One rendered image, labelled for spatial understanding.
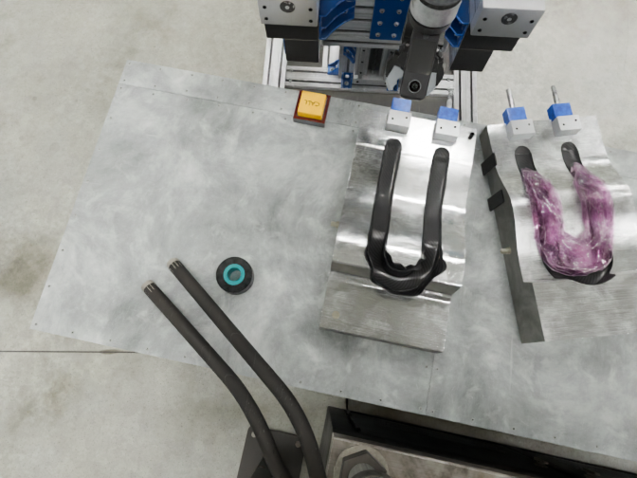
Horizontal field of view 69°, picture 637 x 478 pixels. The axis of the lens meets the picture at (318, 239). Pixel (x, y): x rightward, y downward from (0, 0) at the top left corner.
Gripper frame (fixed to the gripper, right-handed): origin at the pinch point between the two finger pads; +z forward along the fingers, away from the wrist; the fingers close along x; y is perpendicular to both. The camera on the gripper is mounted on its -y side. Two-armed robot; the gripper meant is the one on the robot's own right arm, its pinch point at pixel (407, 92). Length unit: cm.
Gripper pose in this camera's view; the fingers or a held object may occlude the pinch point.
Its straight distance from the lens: 98.8
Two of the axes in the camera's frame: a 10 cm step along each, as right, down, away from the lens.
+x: -9.8, -1.9, 0.5
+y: 2.0, -9.5, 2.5
